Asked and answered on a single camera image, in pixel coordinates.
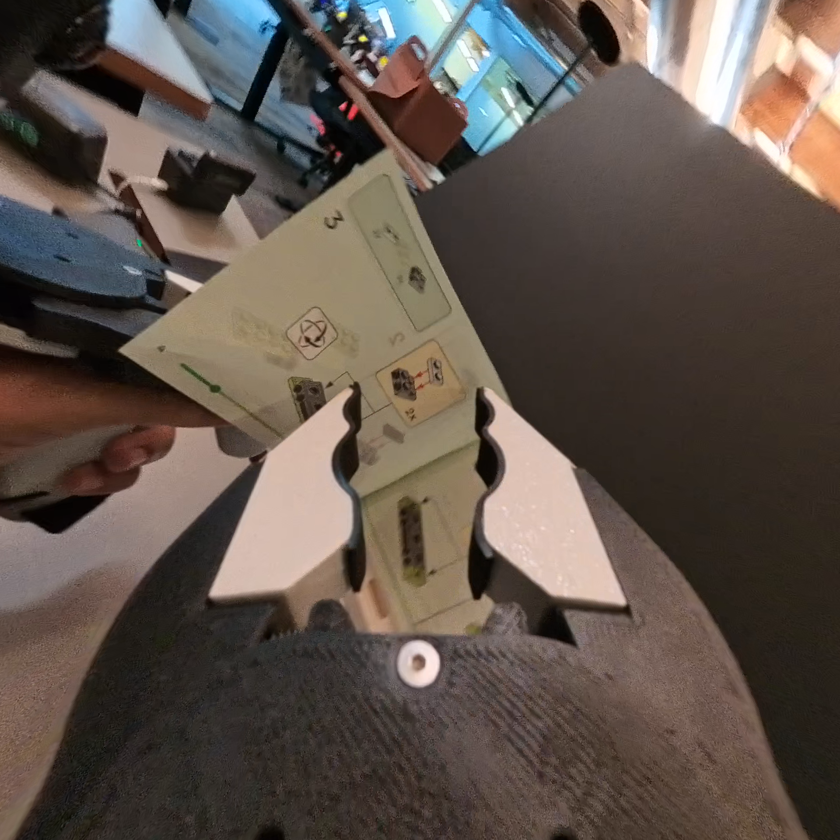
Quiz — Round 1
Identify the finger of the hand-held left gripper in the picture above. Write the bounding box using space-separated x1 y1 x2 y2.
210 423 268 462

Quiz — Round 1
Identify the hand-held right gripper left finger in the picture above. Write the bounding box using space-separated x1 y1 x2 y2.
209 384 366 629

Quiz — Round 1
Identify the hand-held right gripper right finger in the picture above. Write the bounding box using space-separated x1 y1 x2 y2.
468 387 630 632

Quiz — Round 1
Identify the pale green instruction booklet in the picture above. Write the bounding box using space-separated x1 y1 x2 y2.
120 150 511 634

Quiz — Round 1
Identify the person's left hand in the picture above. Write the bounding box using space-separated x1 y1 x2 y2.
0 357 229 496

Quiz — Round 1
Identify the black equipment case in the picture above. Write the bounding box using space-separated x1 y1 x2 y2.
157 147 257 214
13 72 109 188

